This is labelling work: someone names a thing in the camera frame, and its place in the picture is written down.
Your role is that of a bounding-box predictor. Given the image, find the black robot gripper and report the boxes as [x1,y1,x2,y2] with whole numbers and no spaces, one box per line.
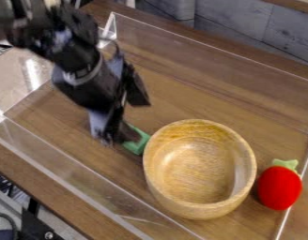
[51,52,151,144]

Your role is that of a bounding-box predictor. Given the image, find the green rectangular stick block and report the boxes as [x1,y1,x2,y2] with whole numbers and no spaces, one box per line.
[123,125,151,156]

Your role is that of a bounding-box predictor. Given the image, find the brown wooden bowl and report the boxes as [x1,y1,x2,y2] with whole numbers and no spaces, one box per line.
[143,119,258,219]

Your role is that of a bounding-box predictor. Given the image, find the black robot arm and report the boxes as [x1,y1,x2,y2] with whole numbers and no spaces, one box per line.
[0,0,151,144]

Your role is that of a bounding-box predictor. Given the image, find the red toy strawberry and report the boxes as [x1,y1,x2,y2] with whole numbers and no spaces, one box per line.
[257,158,303,211]

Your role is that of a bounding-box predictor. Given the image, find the black table clamp base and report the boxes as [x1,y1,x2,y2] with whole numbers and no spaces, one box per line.
[0,205,67,240]

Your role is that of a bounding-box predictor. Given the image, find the clear acrylic tray enclosure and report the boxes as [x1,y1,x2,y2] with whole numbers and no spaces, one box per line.
[0,14,308,240]

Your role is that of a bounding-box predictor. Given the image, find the clear acrylic corner bracket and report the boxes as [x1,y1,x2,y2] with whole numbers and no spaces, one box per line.
[98,13,118,49]

